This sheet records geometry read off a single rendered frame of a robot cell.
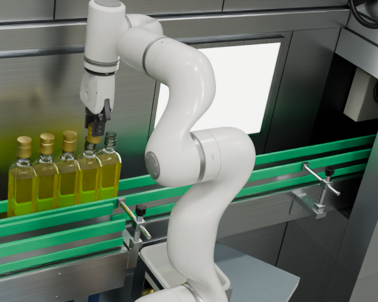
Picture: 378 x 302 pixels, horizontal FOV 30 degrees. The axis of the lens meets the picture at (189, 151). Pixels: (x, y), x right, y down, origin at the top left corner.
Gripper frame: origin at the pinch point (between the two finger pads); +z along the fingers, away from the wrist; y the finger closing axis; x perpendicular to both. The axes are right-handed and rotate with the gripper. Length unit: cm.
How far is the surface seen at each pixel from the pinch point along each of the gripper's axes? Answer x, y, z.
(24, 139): -17.4, -1.5, 2.6
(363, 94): 104, -11, 8
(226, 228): 46, 4, 40
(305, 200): 72, 8, 33
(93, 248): -2.9, 12.0, 29.0
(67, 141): -6.8, -0.3, 3.8
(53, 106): -5.3, -13.7, 1.4
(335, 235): 93, 6, 53
